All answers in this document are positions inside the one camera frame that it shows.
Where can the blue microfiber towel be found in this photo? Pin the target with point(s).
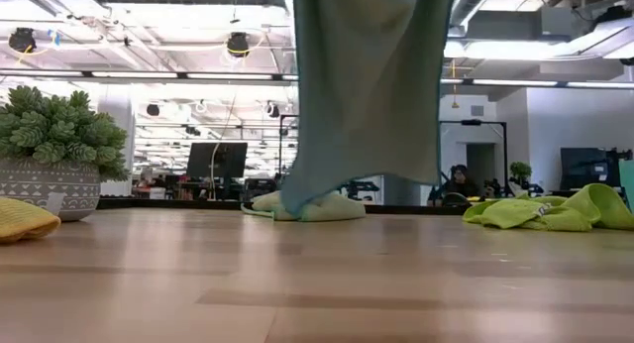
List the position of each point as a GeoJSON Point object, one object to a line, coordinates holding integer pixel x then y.
{"type": "Point", "coordinates": [366, 110]}

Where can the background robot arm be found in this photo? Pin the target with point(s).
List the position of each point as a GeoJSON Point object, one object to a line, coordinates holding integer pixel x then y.
{"type": "Point", "coordinates": [359, 188]}

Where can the pale green microfiber towel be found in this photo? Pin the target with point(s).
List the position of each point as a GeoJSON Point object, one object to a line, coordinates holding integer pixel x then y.
{"type": "Point", "coordinates": [327, 209]}

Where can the lime green microfiber towel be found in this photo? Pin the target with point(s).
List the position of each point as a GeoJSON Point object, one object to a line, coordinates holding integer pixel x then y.
{"type": "Point", "coordinates": [545, 214]}

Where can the yellow microfiber towel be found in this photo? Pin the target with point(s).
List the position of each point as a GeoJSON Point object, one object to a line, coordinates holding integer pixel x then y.
{"type": "Point", "coordinates": [20, 221]}

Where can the black background monitor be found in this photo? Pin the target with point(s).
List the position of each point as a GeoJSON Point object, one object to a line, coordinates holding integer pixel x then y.
{"type": "Point", "coordinates": [216, 159]}

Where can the person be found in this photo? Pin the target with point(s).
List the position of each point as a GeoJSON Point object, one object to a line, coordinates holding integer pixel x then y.
{"type": "Point", "coordinates": [459, 182]}

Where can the small background plant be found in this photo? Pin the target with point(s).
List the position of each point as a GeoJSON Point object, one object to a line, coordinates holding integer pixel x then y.
{"type": "Point", "coordinates": [520, 170]}

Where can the linear ceiling light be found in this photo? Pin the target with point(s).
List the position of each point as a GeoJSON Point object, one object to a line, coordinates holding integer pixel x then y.
{"type": "Point", "coordinates": [134, 75]}

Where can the succulent plant in patterned pot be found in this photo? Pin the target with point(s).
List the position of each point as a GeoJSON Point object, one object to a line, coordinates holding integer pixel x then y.
{"type": "Point", "coordinates": [49, 135]}

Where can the dark background monitor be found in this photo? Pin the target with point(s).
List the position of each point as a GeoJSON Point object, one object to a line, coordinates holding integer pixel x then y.
{"type": "Point", "coordinates": [587, 167]}

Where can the black gantry frame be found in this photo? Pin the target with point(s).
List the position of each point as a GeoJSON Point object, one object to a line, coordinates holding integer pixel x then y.
{"type": "Point", "coordinates": [504, 154]}
{"type": "Point", "coordinates": [281, 145]}

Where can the black metal table frame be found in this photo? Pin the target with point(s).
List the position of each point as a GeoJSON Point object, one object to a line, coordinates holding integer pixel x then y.
{"type": "Point", "coordinates": [173, 203]}

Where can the silver ventilation duct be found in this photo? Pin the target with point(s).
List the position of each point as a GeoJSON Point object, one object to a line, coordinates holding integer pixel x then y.
{"type": "Point", "coordinates": [470, 1]}

